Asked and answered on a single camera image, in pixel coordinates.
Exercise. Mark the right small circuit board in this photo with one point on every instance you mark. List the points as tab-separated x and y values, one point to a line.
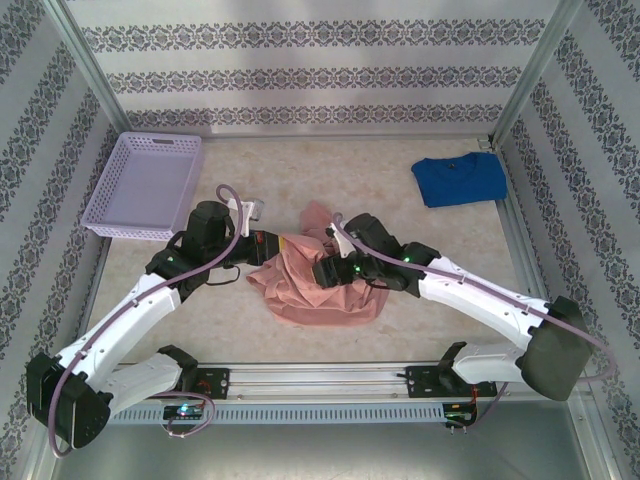
460	417

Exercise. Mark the grey metal sheet panel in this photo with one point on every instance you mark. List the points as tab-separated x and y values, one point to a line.
320	455

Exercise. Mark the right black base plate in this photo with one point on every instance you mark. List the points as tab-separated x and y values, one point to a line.
425	382

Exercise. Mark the left aluminium frame post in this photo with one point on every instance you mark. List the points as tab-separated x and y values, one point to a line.
92	70

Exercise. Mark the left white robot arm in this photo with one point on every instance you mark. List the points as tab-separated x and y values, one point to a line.
115	325

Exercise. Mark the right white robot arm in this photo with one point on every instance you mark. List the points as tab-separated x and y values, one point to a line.
480	310

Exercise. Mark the right aluminium frame post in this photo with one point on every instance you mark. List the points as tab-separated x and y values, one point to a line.
535	70

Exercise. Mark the left small circuit board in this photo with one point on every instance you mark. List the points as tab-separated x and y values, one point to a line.
184	412

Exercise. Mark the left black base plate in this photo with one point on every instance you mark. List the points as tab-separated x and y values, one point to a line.
217	382

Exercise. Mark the lavender perforated plastic basket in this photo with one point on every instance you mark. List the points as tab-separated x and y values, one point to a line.
145	180

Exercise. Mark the aluminium frame post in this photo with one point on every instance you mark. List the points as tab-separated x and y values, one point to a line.
535	70
92	70

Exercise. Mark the metal corner bracket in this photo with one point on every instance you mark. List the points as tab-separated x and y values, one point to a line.
486	142

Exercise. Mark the pink t-shirt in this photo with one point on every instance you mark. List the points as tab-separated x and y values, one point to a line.
320	305

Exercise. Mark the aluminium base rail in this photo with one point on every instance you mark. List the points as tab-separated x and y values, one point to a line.
320	381

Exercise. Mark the small circuit board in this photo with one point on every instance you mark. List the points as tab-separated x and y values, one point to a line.
460	417
184	412

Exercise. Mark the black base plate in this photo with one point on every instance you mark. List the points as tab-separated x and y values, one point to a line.
425	382
217	382

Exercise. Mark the folded blue t-shirt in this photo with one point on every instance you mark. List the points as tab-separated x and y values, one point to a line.
460	180

